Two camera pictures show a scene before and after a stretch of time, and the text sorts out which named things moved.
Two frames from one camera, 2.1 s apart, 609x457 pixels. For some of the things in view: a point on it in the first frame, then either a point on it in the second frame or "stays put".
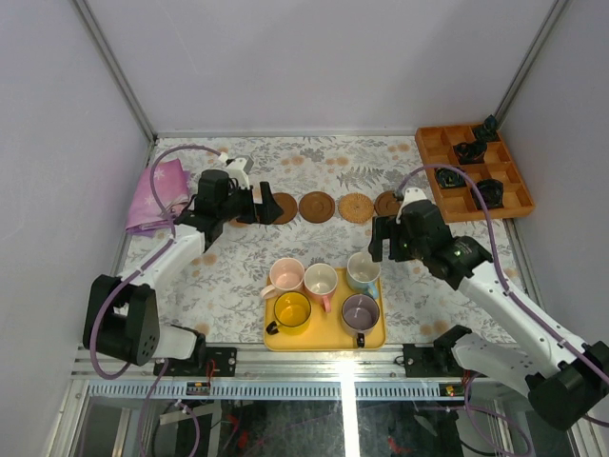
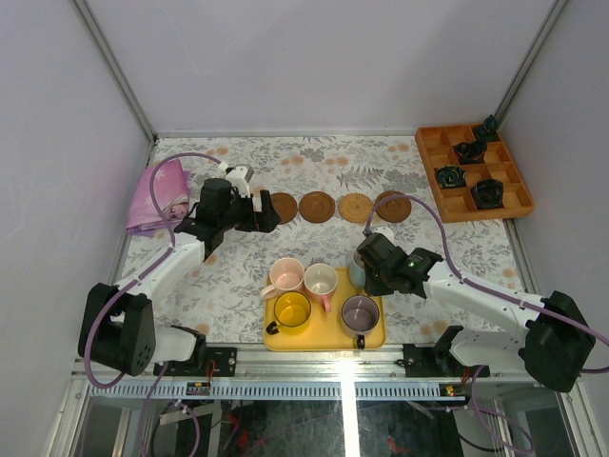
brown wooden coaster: x=288 y=205 stays put
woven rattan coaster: x=356 y=208 stays put
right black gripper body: x=410 y=249 → x=377 y=280
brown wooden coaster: x=316 y=207 stays put
